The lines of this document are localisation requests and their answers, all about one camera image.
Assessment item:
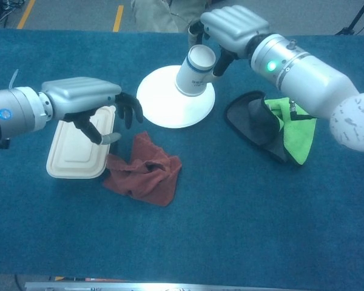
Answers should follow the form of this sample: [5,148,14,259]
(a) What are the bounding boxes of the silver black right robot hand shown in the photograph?
[187,5,271,78]

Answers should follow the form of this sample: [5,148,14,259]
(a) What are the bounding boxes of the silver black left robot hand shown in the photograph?
[39,76,144,146]

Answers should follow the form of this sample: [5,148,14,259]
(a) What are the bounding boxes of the beige lidded food container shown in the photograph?
[45,105,117,180]

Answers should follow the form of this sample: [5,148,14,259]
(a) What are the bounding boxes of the translucent squeeze bottle bent spout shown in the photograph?
[8,69,19,90]

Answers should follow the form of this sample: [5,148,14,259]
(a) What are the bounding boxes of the white paper cup blue band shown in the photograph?
[175,44,217,98]

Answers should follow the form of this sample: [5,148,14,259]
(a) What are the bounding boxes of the brown cloth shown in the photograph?
[102,130,183,208]

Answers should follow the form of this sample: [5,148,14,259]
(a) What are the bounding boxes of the white round plate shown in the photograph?
[136,65,216,129]

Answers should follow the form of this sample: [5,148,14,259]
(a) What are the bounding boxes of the person in khaki trousers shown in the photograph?
[130,0,213,33]

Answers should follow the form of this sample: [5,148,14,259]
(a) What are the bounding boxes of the yellow floor tape strip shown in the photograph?
[16,0,36,30]

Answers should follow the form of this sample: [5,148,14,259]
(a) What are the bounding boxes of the black tripod stand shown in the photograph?
[335,0,364,36]

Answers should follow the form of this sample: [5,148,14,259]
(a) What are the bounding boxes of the blue carpet table cover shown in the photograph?
[0,28,364,283]

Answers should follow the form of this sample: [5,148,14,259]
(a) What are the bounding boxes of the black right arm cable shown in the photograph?
[288,98,315,121]

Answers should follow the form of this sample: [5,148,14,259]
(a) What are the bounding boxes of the bundle of floor cables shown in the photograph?
[0,0,25,27]

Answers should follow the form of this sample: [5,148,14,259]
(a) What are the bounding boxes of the aluminium rail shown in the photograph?
[24,281,310,291]

